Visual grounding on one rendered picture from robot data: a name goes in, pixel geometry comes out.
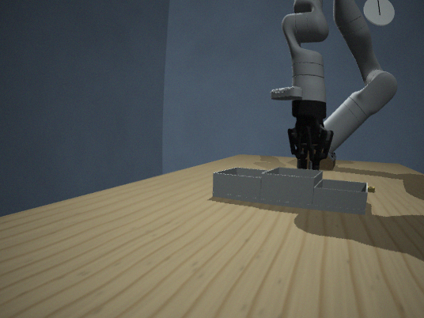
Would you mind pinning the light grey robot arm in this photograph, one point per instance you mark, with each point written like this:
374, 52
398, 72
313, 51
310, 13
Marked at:
308, 66

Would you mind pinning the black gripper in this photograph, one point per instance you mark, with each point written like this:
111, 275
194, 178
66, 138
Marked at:
309, 129

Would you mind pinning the grey rack of bins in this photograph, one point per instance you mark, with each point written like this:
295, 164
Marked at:
290, 188

